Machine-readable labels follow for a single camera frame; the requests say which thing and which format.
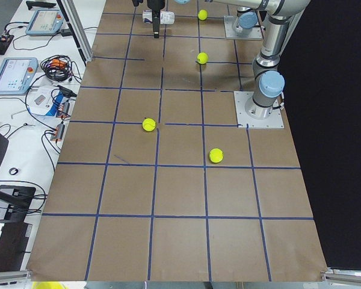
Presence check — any aluminium corner rail left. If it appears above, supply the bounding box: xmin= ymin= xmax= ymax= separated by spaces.
xmin=0 ymin=270 xmax=32 ymax=284

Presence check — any brown paper table cover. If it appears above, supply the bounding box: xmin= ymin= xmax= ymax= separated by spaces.
xmin=27 ymin=1 xmax=327 ymax=282

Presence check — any clear tennis ball can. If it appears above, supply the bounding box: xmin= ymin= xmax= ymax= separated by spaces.
xmin=142 ymin=10 xmax=175 ymax=25

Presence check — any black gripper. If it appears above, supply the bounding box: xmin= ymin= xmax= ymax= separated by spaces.
xmin=147 ymin=0 xmax=165 ymax=39

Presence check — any orange grey connector block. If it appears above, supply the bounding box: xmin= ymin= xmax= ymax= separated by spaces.
xmin=50 ymin=123 xmax=66 ymax=142

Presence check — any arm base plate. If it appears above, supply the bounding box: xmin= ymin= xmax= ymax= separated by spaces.
xmin=224 ymin=13 xmax=263 ymax=40
xmin=233 ymin=91 xmax=285 ymax=129

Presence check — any tennis ball near front edge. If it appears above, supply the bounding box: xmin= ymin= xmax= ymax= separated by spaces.
xmin=142 ymin=118 xmax=156 ymax=132

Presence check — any near teach pendant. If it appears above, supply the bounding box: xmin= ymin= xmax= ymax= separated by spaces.
xmin=0 ymin=57 xmax=39 ymax=96

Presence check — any teach pendant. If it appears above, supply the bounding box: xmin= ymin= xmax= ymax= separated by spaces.
xmin=0 ymin=57 xmax=39 ymax=96
xmin=25 ymin=9 xmax=64 ymax=36

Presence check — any coiled black cable bundle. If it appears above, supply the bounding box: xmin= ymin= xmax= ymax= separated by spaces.
xmin=40 ymin=54 xmax=82 ymax=83

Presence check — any aluminium corner rail right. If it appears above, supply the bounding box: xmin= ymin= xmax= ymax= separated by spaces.
xmin=321 ymin=268 xmax=361 ymax=287

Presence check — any tennis ball by base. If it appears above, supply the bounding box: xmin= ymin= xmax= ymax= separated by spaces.
xmin=197 ymin=9 xmax=208 ymax=21
xmin=209 ymin=148 xmax=224 ymax=164

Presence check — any aluminium frame post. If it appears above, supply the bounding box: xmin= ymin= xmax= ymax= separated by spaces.
xmin=57 ymin=0 xmax=93 ymax=66

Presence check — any white blue box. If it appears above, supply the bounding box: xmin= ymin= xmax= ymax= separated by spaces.
xmin=26 ymin=85 xmax=64 ymax=116

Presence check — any black power adapter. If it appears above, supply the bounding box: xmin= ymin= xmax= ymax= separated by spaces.
xmin=60 ymin=28 xmax=72 ymax=37

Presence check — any aluminium corner rail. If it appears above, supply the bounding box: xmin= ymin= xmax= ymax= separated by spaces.
xmin=0 ymin=270 xmax=32 ymax=284
xmin=321 ymin=268 xmax=361 ymax=287

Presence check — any centre tennis ball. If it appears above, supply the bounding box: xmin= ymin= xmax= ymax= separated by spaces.
xmin=196 ymin=52 xmax=209 ymax=65

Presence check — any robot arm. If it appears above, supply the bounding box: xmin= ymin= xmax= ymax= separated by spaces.
xmin=222 ymin=0 xmax=310 ymax=120
xmin=142 ymin=1 xmax=263 ymax=40

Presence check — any far teach pendant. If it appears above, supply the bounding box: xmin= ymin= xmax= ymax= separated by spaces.
xmin=25 ymin=9 xmax=64 ymax=36

